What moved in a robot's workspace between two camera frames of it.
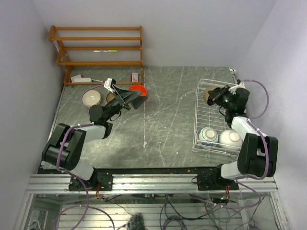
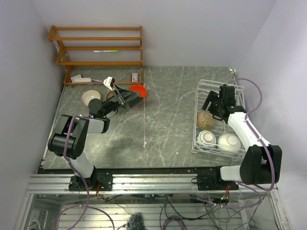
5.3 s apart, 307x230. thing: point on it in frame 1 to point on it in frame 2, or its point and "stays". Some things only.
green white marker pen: [104, 51] stays
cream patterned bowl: [91, 97] stays
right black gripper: [214, 94] to [212, 97]
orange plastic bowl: [144, 92] stays
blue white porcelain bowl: [207, 137] stays
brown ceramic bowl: [206, 94] to [205, 120]
